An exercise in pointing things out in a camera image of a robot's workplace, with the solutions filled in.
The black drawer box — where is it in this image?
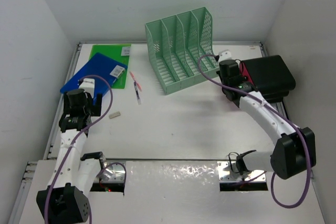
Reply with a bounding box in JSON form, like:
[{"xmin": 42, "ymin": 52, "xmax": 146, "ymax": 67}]
[{"xmin": 241, "ymin": 55, "xmax": 296, "ymax": 103}]

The dark blue pen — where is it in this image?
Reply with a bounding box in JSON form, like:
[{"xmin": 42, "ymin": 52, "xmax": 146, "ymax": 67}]
[{"xmin": 133, "ymin": 82, "xmax": 142, "ymax": 105}]

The red pen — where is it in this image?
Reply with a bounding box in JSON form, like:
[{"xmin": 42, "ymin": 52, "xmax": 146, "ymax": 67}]
[{"xmin": 129, "ymin": 71, "xmax": 142, "ymax": 92}]

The pink drawer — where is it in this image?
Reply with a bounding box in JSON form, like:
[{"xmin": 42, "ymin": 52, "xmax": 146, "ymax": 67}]
[{"xmin": 239, "ymin": 62, "xmax": 254, "ymax": 84}]

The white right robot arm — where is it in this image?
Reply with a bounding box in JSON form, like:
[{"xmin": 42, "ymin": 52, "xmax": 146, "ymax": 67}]
[{"xmin": 218, "ymin": 59, "xmax": 317, "ymax": 179}]

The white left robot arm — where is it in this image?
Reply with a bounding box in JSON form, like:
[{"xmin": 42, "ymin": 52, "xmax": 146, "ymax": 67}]
[{"xmin": 36, "ymin": 89, "xmax": 103, "ymax": 223}]

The beige eraser block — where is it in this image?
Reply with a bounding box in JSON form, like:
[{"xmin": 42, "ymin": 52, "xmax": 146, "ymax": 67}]
[{"xmin": 109, "ymin": 111, "xmax": 121, "ymax": 119}]

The blue plastic folder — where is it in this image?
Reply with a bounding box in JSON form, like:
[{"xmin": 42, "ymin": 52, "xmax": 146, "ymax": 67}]
[{"xmin": 60, "ymin": 53, "xmax": 128, "ymax": 94}]

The green mesh file organizer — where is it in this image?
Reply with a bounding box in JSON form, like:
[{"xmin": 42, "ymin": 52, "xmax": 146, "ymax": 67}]
[{"xmin": 145, "ymin": 7, "xmax": 219, "ymax": 95}]

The green plastic folder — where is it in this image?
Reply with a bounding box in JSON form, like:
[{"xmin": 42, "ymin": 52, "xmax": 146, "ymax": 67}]
[{"xmin": 89, "ymin": 44, "xmax": 131, "ymax": 89}]

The white front cover board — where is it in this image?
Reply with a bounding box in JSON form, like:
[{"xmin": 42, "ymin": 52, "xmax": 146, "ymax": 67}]
[{"xmin": 19, "ymin": 159, "xmax": 326, "ymax": 224}]

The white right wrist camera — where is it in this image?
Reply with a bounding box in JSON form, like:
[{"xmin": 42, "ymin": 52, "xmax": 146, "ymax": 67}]
[{"xmin": 217, "ymin": 49, "xmax": 232, "ymax": 62}]

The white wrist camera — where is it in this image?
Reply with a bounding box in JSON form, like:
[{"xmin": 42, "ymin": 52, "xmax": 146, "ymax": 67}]
[
  {"xmin": 217, "ymin": 49, "xmax": 232, "ymax": 62},
  {"xmin": 79, "ymin": 78, "xmax": 95, "ymax": 97}
]

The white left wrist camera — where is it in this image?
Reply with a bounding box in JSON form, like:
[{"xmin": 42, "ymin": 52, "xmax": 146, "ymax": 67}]
[{"xmin": 79, "ymin": 78, "xmax": 95, "ymax": 97}]

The aluminium frame rail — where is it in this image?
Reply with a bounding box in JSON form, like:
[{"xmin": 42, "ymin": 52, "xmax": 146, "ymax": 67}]
[{"xmin": 2, "ymin": 42, "xmax": 83, "ymax": 223}]

